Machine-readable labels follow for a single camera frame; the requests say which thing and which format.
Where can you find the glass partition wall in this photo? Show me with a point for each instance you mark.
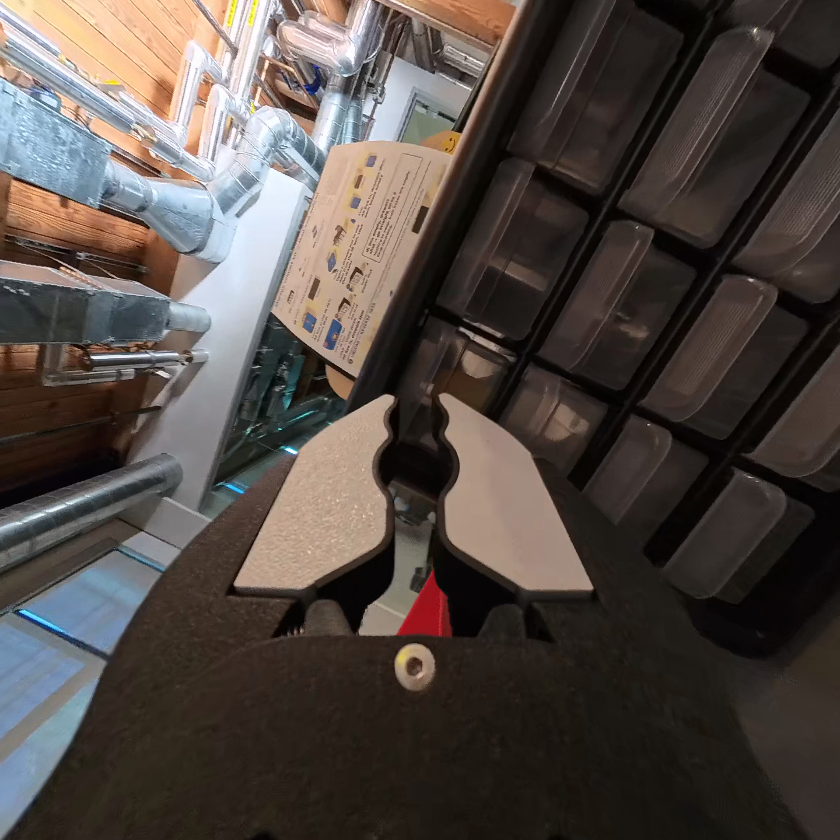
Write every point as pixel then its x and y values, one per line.
pixel 79 656

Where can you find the printed instruction sheet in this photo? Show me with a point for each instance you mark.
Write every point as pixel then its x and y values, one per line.
pixel 361 250

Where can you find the round metal duct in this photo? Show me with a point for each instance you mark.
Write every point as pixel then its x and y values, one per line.
pixel 79 512

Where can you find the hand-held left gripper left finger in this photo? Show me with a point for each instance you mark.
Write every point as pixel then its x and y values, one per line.
pixel 315 525

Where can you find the metal air duct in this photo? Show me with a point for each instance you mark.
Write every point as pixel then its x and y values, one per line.
pixel 79 158
pixel 79 309

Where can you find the wooden ceiling beam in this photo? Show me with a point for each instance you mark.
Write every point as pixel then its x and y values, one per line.
pixel 460 13

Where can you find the black drawer cabinet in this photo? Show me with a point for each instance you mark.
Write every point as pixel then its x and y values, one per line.
pixel 446 223

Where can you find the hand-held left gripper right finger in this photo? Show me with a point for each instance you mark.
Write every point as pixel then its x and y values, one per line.
pixel 512 525

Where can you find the red plastic bin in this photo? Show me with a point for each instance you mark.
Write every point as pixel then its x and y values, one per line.
pixel 427 610

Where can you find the silver pipe bundle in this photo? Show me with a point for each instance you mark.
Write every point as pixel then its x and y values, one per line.
pixel 250 79

